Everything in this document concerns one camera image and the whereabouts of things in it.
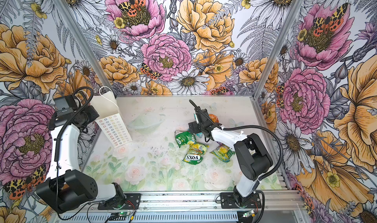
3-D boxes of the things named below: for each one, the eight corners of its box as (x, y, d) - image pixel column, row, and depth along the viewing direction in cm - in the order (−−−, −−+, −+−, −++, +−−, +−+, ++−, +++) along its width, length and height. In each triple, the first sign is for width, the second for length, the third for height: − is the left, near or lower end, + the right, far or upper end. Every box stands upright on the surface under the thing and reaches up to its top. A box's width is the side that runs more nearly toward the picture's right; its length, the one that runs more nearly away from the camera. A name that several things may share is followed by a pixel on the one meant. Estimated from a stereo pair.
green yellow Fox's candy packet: (184, 161, 89) (184, 157, 84) (192, 144, 96) (192, 139, 92) (200, 168, 87) (200, 164, 82) (207, 150, 94) (208, 145, 89)
